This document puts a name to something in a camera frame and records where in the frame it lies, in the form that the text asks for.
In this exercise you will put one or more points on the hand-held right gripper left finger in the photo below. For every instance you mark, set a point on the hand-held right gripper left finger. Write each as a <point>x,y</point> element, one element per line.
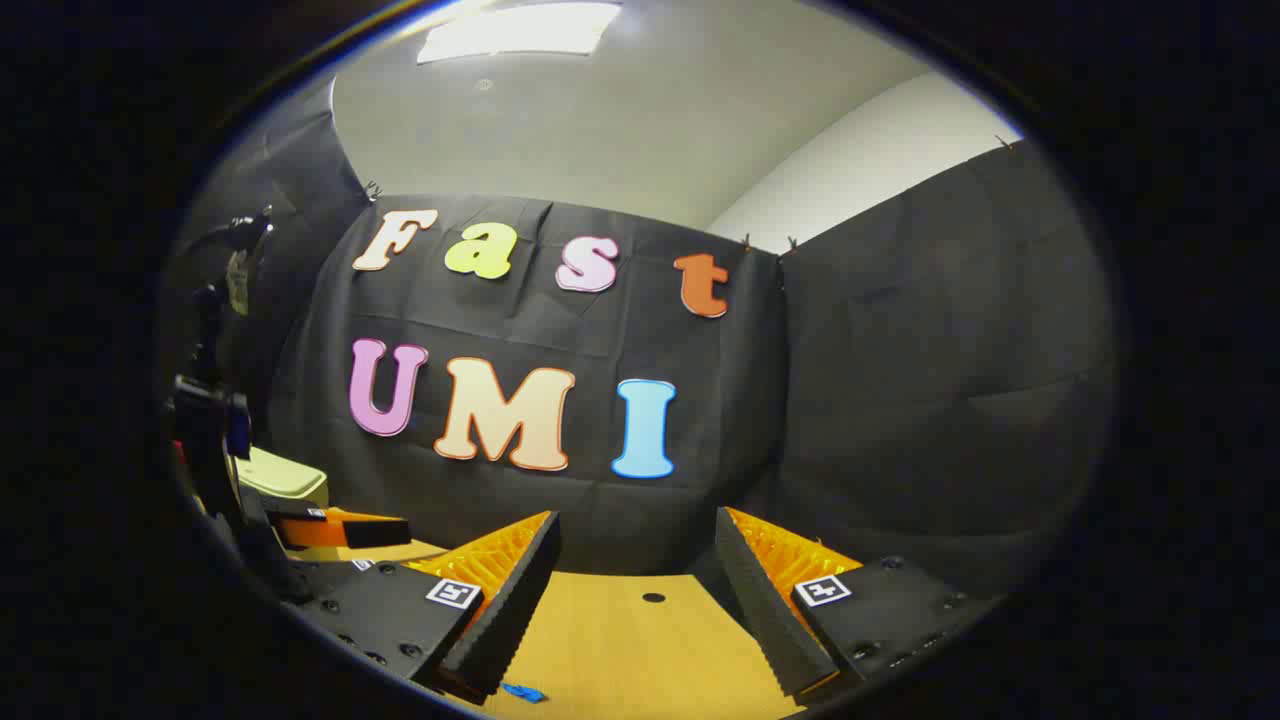
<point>515,600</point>

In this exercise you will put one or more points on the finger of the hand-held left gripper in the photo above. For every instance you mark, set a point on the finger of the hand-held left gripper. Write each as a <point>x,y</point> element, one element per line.
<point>340,530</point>

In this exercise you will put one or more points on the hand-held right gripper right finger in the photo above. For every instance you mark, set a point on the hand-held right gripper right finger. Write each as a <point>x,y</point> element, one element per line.
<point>760,610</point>

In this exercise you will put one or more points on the green desktop garbage bin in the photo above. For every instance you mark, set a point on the green desktop garbage bin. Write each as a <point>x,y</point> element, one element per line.
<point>285,480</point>

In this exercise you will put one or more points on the blue paper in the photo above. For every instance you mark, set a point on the blue paper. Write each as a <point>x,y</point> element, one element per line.
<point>522,692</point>

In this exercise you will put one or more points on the wooden desktop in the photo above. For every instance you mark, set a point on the wooden desktop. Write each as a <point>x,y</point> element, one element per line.
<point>620,650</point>

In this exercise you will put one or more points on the black backdrop cloth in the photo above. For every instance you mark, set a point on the black backdrop cloth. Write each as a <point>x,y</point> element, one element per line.
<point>880,380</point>

